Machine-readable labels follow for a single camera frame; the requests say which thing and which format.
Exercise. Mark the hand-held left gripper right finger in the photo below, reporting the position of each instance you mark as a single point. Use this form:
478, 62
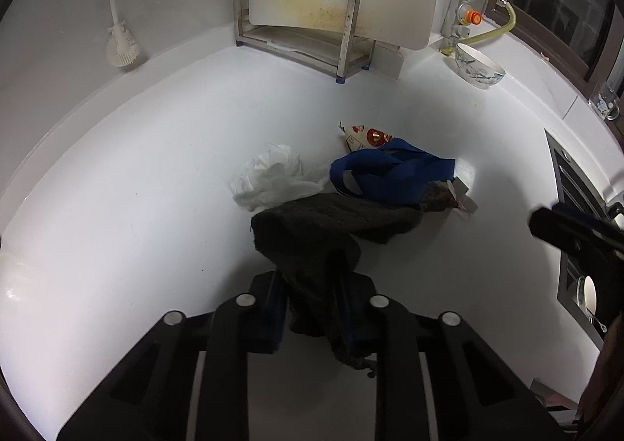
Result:
353, 319

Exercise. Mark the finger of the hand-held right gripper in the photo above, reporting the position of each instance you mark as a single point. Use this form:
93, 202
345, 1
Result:
560, 229

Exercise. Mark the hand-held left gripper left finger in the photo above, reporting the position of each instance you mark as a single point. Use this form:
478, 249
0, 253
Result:
275, 319

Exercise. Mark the dark knitted cloth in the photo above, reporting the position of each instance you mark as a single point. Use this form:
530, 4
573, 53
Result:
312, 236

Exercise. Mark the person's right forearm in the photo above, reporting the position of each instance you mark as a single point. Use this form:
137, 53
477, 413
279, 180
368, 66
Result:
602, 382

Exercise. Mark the steel sink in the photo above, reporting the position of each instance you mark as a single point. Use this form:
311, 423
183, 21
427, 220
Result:
565, 177

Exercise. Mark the metal faucet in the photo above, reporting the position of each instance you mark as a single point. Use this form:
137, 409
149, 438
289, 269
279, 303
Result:
615, 210

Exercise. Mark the small white bowl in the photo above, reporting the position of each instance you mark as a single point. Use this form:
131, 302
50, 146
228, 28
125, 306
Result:
587, 294

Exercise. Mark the small white tag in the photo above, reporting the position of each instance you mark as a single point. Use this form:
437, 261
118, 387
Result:
465, 201

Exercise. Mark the glass mug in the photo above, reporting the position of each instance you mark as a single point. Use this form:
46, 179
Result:
604, 102

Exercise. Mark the crumpled translucent plastic bag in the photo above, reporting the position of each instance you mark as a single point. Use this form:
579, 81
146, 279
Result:
273, 177

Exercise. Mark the white patterned bowl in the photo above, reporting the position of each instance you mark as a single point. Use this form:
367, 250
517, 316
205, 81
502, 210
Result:
475, 68

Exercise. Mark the red white snack wrapper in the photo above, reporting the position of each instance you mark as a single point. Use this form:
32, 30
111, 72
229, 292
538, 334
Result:
363, 136

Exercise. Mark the metal cutting board rack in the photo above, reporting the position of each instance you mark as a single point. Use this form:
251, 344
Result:
348, 21

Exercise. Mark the white blue bottle brush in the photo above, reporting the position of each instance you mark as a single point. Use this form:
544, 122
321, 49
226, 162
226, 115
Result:
119, 43

